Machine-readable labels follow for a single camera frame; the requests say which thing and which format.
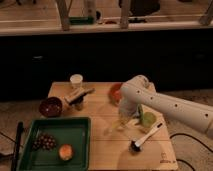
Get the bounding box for wooden block tool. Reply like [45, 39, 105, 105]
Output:
[64, 88, 95, 110]

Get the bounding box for green plastic tray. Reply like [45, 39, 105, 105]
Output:
[17, 117, 91, 171]

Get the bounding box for bunch of dark grapes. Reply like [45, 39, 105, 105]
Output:
[32, 134, 56, 150]

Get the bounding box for black pole left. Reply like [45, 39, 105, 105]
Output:
[10, 122, 24, 171]

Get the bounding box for orange round fruit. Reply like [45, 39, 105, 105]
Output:
[59, 144, 73, 161]

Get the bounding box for white handled black brush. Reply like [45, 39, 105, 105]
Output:
[130, 123, 162, 152]

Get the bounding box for black cable on floor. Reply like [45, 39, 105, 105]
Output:
[169, 132, 213, 171]

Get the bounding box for orange bowl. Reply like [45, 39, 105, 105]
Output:
[108, 83, 122, 106]

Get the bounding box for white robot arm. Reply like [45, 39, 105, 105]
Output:
[118, 75, 213, 139]

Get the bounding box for yellow banana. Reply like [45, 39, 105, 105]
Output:
[103, 121, 122, 135]

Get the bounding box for white paper cup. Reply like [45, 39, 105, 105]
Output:
[70, 74, 83, 88]

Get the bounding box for dark red bowl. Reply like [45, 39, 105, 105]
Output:
[39, 97, 62, 117]

